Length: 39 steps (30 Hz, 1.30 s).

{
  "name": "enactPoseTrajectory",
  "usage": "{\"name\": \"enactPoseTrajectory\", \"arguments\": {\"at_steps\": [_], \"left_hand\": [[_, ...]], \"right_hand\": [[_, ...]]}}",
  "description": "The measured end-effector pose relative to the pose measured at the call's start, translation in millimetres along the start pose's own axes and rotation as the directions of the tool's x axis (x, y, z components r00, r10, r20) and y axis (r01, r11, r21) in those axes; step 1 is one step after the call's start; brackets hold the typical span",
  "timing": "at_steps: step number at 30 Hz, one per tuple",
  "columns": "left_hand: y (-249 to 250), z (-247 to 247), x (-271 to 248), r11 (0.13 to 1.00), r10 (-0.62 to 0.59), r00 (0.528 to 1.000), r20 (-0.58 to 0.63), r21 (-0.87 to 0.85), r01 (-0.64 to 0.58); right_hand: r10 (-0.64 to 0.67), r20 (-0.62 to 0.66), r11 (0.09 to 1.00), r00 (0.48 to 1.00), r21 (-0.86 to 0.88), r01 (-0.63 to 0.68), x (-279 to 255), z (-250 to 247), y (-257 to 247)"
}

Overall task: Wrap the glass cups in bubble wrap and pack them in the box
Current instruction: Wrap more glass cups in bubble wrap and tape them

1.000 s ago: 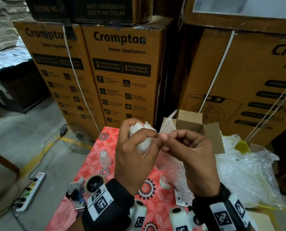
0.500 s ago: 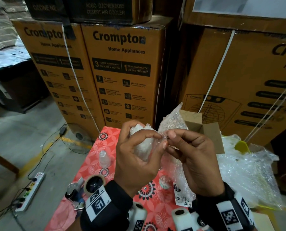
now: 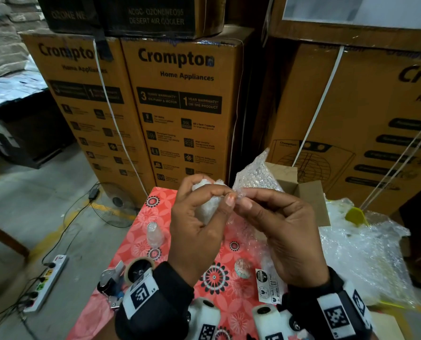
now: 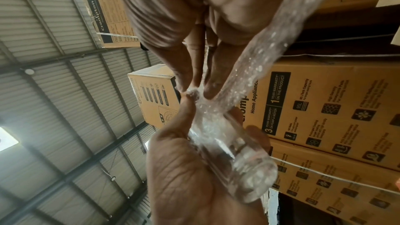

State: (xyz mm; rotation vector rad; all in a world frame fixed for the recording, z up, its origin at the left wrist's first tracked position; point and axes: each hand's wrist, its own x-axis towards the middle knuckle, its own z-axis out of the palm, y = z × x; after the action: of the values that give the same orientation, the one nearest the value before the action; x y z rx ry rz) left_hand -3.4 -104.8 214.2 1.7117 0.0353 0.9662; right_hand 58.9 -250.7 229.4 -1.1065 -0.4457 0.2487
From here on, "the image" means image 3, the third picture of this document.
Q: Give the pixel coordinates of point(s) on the person's right hand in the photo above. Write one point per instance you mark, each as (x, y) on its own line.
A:
(285, 237)

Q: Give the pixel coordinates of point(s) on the person's left hand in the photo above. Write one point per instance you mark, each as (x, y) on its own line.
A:
(193, 237)

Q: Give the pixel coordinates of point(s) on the small cardboard box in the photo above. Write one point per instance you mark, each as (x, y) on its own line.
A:
(295, 187)

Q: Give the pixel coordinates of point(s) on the black-white fragile sticker sheet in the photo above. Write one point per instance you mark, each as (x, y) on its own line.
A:
(267, 285)

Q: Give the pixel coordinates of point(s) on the tape dispenser with tape roll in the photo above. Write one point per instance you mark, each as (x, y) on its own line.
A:
(122, 272)

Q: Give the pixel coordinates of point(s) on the bubble wrap bundle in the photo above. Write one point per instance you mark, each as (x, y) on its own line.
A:
(366, 258)

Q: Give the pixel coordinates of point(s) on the clear drinking glass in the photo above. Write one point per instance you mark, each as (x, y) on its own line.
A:
(155, 233)

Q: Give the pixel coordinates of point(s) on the stack of Crompton cartons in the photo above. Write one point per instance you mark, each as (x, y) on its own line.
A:
(182, 102)

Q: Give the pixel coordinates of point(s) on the yellow plastic bin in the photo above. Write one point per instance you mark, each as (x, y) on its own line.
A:
(356, 216)

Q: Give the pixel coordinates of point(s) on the black wristband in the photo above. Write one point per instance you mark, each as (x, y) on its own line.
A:
(150, 301)
(331, 308)

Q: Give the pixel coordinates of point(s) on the orange floral tablecloth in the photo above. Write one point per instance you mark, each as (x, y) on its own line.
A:
(136, 294)

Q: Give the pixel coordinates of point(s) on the black power adapter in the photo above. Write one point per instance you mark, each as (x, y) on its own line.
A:
(93, 191)

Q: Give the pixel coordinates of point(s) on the white power strip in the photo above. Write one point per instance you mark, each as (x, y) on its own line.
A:
(44, 283)

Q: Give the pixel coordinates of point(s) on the brown plastic chair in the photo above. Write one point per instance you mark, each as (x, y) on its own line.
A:
(1, 237)

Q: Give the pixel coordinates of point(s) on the pile of white papers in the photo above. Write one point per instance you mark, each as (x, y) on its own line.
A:
(12, 88)

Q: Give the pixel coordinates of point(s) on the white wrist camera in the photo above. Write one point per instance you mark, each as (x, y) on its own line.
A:
(205, 318)
(267, 323)

